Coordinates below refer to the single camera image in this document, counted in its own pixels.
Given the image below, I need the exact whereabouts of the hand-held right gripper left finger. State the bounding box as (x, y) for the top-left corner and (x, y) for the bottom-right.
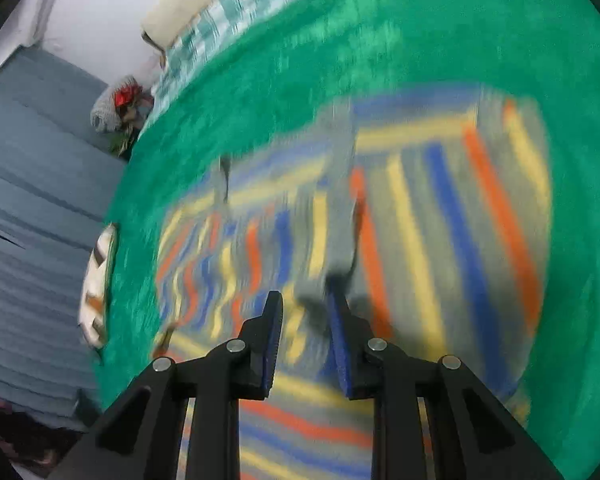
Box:
(47, 291), (285, 480)

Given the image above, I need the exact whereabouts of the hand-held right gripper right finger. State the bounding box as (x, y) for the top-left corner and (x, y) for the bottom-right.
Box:
(326, 276), (565, 480)

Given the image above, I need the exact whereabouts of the striped knit sweater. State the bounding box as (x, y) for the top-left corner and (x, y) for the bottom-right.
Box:
(150, 85), (553, 480)

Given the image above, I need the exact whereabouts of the pile of clothes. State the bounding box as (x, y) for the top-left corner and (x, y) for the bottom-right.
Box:
(90, 75), (156, 161)

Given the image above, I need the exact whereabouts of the brown patterned cushion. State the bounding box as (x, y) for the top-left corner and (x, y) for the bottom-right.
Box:
(77, 222), (118, 348)

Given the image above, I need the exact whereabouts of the grey-blue curtain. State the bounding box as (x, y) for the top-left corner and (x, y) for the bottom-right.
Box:
(0, 45), (131, 431)

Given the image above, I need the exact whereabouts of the green plush blanket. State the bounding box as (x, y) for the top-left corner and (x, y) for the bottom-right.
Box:
(87, 0), (600, 480)

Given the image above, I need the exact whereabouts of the green checked bedsheet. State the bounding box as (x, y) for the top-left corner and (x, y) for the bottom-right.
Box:
(152, 0), (381, 126)

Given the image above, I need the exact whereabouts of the cream pillow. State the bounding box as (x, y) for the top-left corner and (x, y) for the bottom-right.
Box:
(141, 0), (261, 46)

